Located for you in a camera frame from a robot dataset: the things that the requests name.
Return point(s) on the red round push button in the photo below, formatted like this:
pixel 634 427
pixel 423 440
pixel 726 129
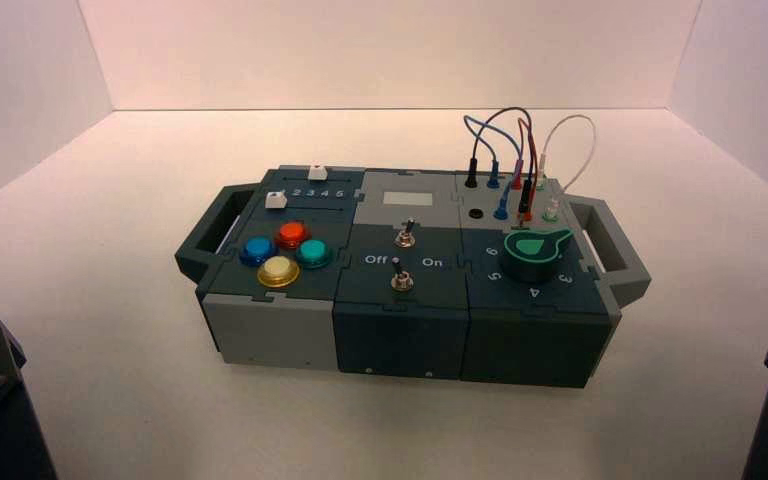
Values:
pixel 292 234

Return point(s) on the grey display screen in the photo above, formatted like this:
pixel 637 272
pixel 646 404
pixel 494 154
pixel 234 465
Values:
pixel 408 198

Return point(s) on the dark teal and grey control box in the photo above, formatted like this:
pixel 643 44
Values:
pixel 397 331

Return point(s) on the green rotary dial knob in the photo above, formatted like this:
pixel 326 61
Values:
pixel 532 258

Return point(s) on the metal toggle switch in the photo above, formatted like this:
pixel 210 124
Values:
pixel 400 277
pixel 406 235

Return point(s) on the yellow round push button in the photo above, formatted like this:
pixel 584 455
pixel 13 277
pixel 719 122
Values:
pixel 278 270

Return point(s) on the white slider knob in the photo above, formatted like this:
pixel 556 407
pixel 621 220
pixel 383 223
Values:
pixel 318 172
pixel 275 199

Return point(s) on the green round push button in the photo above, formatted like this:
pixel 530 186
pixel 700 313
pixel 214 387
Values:
pixel 313 252

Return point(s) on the blue round push button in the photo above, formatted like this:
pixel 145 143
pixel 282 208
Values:
pixel 257 250

